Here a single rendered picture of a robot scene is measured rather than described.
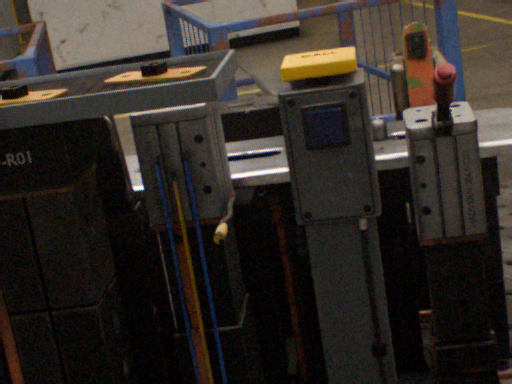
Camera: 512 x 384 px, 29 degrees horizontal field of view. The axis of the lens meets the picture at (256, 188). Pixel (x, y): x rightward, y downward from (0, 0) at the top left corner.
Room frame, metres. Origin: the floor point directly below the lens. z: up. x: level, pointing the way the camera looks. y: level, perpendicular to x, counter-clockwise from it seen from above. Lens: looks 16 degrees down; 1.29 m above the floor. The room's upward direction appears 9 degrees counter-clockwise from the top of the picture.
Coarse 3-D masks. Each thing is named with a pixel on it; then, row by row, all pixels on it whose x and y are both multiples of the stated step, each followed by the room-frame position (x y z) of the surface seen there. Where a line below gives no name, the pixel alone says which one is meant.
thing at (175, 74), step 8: (144, 64) 0.83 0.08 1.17; (152, 64) 0.82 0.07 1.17; (160, 64) 0.82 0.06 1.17; (128, 72) 0.86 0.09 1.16; (136, 72) 0.85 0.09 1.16; (144, 72) 0.82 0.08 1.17; (152, 72) 0.82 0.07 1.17; (160, 72) 0.82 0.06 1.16; (168, 72) 0.82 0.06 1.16; (176, 72) 0.81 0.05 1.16; (184, 72) 0.81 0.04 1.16; (192, 72) 0.80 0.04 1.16; (200, 72) 0.81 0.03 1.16; (112, 80) 0.83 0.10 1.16; (120, 80) 0.82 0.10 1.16; (128, 80) 0.82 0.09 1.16; (136, 80) 0.81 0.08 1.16; (144, 80) 0.81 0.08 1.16; (152, 80) 0.80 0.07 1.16; (160, 80) 0.80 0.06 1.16; (168, 80) 0.80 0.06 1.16; (176, 80) 0.79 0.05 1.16
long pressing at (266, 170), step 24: (480, 120) 1.13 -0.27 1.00; (504, 120) 1.11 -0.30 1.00; (240, 144) 1.21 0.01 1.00; (264, 144) 1.19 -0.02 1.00; (384, 144) 1.09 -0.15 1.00; (480, 144) 1.02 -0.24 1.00; (504, 144) 1.01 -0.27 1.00; (240, 168) 1.09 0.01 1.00; (264, 168) 1.06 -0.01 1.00; (288, 168) 1.05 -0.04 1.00; (384, 168) 1.03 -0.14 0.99
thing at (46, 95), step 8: (8, 88) 0.81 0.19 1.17; (16, 88) 0.81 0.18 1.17; (24, 88) 0.82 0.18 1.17; (0, 96) 0.84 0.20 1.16; (8, 96) 0.81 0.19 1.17; (16, 96) 0.81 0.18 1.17; (24, 96) 0.82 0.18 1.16; (32, 96) 0.81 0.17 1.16; (40, 96) 0.81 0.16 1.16; (48, 96) 0.80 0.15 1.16; (56, 96) 0.80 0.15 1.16; (0, 104) 0.80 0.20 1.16; (8, 104) 0.80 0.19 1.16
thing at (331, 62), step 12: (348, 48) 0.81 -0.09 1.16; (288, 60) 0.80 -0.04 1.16; (300, 60) 0.79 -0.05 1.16; (312, 60) 0.78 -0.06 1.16; (324, 60) 0.77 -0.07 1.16; (336, 60) 0.77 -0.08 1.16; (348, 60) 0.76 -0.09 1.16; (288, 72) 0.77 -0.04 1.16; (300, 72) 0.77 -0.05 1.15; (312, 72) 0.77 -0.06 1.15; (324, 72) 0.77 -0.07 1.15; (336, 72) 0.77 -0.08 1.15; (348, 72) 0.76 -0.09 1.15
